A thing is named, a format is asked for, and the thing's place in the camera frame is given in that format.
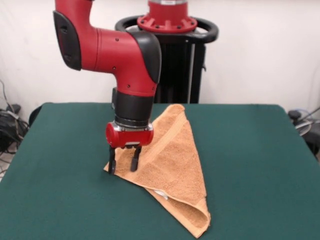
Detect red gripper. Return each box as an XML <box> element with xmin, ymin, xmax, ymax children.
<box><xmin>105</xmin><ymin>121</ymin><xmax>155</xmax><ymax>175</ymax></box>

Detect orange terry towel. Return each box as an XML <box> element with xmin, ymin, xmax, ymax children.
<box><xmin>103</xmin><ymin>103</ymin><xmax>212</xmax><ymax>239</ymax></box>

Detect dark green table cloth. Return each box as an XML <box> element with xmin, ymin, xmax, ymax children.
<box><xmin>0</xmin><ymin>102</ymin><xmax>320</xmax><ymax>240</ymax></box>

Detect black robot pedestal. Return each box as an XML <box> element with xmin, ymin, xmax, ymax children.
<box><xmin>114</xmin><ymin>15</ymin><xmax>220</xmax><ymax>105</ymax></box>

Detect black cable bundle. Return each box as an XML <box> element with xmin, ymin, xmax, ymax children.
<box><xmin>0</xmin><ymin>79</ymin><xmax>30</xmax><ymax>155</ymax></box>

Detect grey round pedestal foot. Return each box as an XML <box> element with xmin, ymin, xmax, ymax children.
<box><xmin>294</xmin><ymin>119</ymin><xmax>313</xmax><ymax>137</ymax></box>

